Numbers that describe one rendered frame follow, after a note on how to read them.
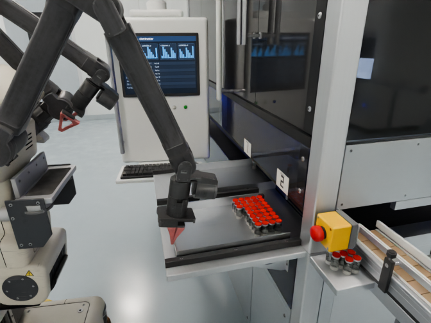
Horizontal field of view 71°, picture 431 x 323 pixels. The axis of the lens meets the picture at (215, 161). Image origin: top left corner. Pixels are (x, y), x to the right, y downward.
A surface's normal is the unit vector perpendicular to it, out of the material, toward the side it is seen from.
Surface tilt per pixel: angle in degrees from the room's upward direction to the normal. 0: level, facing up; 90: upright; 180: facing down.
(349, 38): 90
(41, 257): 8
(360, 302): 90
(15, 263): 90
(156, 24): 90
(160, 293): 0
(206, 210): 0
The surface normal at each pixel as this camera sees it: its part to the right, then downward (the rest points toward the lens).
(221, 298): 0.00, -0.93
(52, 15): 0.06, 0.50
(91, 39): 0.24, 0.37
